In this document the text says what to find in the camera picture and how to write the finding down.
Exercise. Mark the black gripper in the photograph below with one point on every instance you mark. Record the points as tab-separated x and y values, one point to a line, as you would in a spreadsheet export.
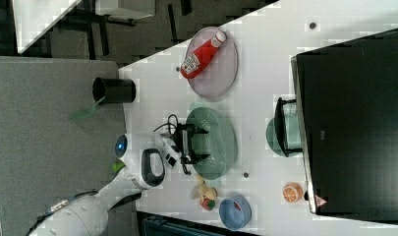
182	138

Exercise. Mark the green plastic strainer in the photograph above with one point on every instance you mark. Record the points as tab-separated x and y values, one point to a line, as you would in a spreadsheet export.
219	143

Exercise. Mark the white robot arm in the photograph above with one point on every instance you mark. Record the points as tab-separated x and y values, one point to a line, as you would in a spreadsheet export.
145	156

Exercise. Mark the peeled banana toy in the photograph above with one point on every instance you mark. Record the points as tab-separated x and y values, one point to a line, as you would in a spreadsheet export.
202	191

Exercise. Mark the red strawberry toy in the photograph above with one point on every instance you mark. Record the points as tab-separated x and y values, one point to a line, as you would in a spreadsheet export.
208	204

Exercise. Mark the grey round plate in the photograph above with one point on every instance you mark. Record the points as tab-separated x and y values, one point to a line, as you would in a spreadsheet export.
220	75

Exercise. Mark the blue bowl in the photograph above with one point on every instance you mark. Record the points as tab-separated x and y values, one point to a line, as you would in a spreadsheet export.
235	213

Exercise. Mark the red ketchup bottle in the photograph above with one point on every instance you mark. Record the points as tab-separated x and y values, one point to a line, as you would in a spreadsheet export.
201	57

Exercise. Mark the black cylinder container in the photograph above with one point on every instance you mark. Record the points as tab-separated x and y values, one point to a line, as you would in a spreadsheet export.
113	91

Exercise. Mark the green plastic cup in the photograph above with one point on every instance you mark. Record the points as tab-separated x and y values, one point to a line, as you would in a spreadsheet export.
285	141

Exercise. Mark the orange slice toy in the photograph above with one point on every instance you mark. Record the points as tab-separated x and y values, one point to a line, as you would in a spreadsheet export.
292	192

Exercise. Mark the green plastic spatula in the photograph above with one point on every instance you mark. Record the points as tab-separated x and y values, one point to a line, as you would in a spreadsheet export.
86	112

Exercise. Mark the black toaster oven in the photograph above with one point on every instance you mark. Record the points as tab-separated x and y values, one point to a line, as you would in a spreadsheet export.
346	99

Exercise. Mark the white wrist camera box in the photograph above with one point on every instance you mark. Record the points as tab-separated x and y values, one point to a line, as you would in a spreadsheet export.
170	152

